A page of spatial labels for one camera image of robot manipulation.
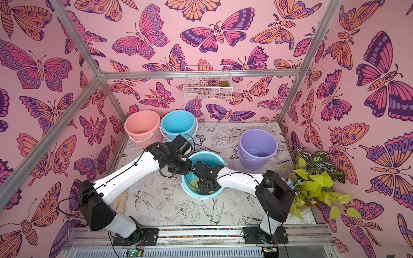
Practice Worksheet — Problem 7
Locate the blue bucket white handle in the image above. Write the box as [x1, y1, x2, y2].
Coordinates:
[159, 110, 198, 143]

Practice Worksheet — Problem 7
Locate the pink plastic bucket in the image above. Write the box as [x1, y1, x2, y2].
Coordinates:
[124, 110, 162, 149]

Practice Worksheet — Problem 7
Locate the purple plastic bucket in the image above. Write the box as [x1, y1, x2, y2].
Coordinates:
[237, 129, 279, 170]

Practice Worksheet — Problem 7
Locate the yellow microfiber cloth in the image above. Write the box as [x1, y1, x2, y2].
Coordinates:
[189, 180, 199, 189]

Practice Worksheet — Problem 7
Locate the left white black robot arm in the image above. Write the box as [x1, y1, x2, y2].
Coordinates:
[77, 134, 195, 245]

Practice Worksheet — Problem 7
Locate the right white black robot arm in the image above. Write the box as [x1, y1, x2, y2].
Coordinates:
[191, 161, 295, 244]

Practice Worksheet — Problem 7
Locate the beige worn cloth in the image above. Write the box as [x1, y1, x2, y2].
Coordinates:
[110, 189, 128, 214]

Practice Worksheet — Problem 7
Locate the small green succulent plant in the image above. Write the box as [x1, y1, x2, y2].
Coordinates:
[219, 81, 230, 88]

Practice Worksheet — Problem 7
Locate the green leafy potted plant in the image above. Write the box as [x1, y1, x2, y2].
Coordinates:
[284, 148, 351, 221]

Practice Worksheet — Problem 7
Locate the white wire wall basket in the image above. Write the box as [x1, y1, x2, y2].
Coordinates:
[182, 64, 233, 101]

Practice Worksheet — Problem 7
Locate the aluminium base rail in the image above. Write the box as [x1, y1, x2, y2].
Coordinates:
[59, 224, 341, 258]

